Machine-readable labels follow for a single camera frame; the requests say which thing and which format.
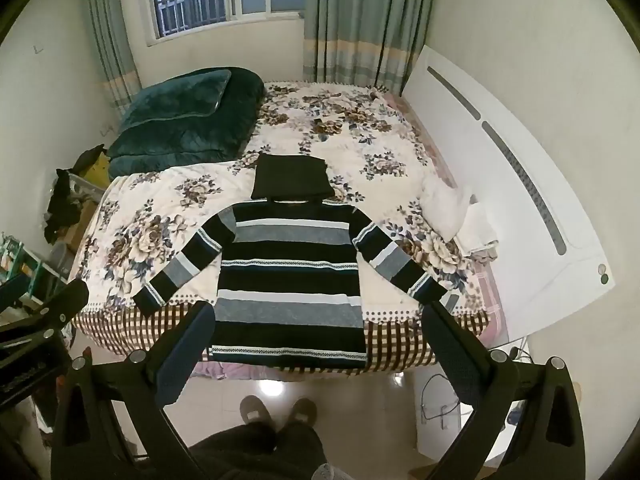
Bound white pillow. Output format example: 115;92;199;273
419;177;473;241

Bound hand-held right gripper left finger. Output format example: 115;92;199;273
50;301;217;480

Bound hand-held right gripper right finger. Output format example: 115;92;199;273
421;301;587;480

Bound floral blanket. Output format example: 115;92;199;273
67;80;506;376

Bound clear plastic box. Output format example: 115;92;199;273
65;172;108;211

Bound black floor cable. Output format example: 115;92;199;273
420;372;473;431

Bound cardboard box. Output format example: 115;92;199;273
62;200;101;256

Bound yellow bag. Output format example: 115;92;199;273
82;152;111;191

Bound person's legs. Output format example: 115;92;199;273
187;422;328;480

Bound green striped curtain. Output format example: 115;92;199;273
82;0;143;116
301;0;441;96

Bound grey slipper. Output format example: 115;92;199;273
240;395;273;428

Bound pink bed sheet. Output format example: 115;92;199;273
190;87;511;383

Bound dark green quilt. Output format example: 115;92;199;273
107;66;266;178

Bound green rack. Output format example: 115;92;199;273
0;232;26;281

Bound striped knit sweater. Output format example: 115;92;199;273
132;199;448;368

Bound dark green pillow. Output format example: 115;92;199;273
120;70;233;123

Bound white headboard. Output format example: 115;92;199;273
400;44;617;351

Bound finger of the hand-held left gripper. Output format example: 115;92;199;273
0;279;91;350

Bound folded white cloth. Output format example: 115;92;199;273
457;202;501;256

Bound black folded cloth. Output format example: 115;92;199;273
250;154;335;201

